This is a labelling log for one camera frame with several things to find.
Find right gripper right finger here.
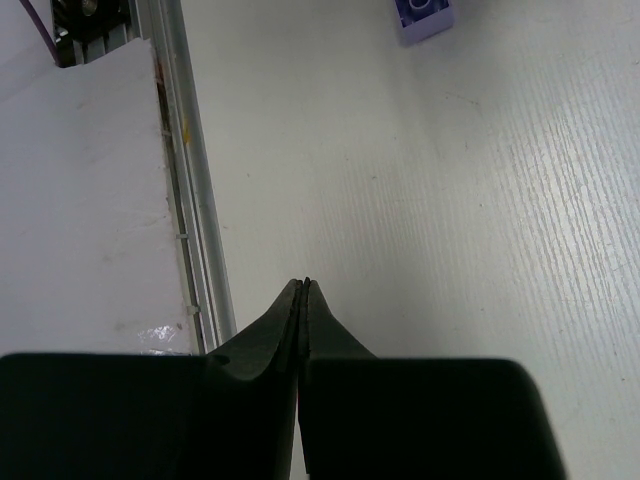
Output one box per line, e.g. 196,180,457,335
298,278,376,475

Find purple upside-down lego brick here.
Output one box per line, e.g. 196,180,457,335
395,0,455,46

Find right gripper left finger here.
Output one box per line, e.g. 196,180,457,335
204,279,303,385

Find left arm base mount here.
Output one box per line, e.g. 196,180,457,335
51,0,136,68

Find aluminium table front rail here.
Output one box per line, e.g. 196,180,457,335
130,1,236,353

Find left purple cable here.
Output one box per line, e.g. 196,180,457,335
17,0,61,66

